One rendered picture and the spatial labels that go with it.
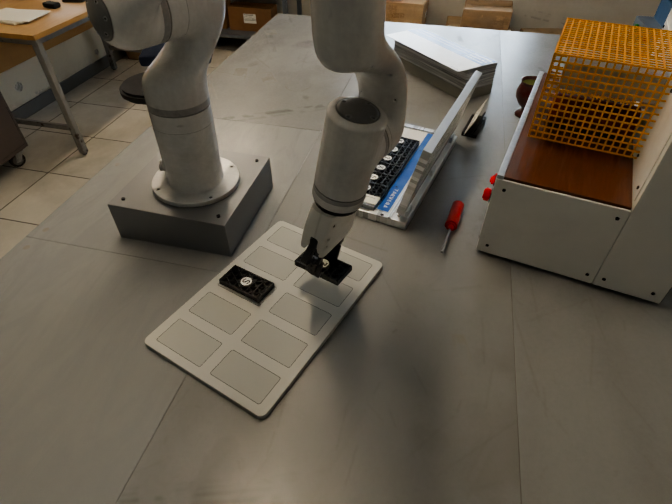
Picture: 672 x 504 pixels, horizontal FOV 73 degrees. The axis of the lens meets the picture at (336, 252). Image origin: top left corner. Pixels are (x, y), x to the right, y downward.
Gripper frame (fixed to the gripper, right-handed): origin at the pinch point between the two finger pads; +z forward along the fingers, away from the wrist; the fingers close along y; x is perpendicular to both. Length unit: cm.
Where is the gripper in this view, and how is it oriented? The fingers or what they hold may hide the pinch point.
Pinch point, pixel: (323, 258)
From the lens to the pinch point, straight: 84.8
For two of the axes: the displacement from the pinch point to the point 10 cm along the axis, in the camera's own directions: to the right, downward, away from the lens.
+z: -1.7, 6.4, 7.5
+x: 8.1, 5.2, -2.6
